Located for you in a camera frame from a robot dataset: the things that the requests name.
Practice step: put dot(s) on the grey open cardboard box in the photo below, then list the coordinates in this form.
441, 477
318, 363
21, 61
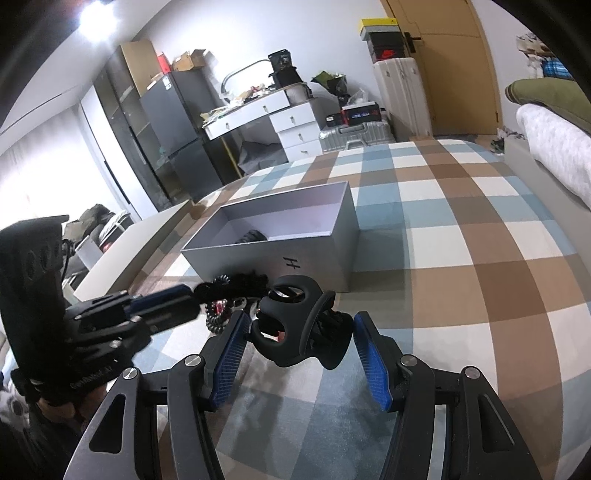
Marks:
312, 231

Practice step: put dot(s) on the green plant bouquet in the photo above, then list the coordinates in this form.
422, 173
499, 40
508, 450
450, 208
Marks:
334, 83

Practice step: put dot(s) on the white desk with drawers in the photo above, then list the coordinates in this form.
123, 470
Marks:
298, 125

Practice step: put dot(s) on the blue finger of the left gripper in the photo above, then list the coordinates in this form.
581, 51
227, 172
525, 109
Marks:
159, 300
157, 325

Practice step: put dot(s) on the plaid bed sheet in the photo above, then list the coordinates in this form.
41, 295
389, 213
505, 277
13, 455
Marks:
462, 265

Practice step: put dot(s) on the large black hair claw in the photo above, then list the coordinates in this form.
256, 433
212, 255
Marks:
297, 321

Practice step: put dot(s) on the black red shoe box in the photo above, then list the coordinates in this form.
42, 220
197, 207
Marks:
389, 45

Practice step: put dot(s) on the small red white badge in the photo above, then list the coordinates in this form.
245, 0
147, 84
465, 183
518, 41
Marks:
218, 310

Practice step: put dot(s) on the white pillow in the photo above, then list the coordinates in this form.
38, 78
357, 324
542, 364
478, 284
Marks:
562, 147

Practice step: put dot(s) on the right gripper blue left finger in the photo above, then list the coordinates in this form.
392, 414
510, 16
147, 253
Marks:
198, 384

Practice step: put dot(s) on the wooden door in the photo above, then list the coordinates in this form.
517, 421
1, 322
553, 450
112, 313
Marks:
447, 40

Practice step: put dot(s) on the black scrunchie in box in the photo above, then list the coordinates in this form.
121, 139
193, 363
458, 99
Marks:
252, 236

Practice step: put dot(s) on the white upright suitcase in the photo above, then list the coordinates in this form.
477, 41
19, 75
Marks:
403, 94

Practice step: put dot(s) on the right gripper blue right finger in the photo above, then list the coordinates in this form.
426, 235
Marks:
405, 386

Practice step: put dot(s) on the grey box lid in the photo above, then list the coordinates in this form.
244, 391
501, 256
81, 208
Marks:
136, 252

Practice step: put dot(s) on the black appliance on desk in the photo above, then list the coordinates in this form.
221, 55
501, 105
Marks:
284, 72

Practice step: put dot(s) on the dark grey refrigerator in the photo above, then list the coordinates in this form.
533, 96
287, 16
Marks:
174, 105

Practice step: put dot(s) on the silver suitcase lying flat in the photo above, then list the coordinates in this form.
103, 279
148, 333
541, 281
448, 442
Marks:
342, 138

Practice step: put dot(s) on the black box on suitcase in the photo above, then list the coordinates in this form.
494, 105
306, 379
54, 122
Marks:
353, 115

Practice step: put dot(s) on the olive green blanket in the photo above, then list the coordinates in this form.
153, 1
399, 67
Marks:
563, 97

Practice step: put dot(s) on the yellow shoe box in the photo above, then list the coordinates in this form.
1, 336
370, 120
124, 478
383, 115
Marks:
378, 25

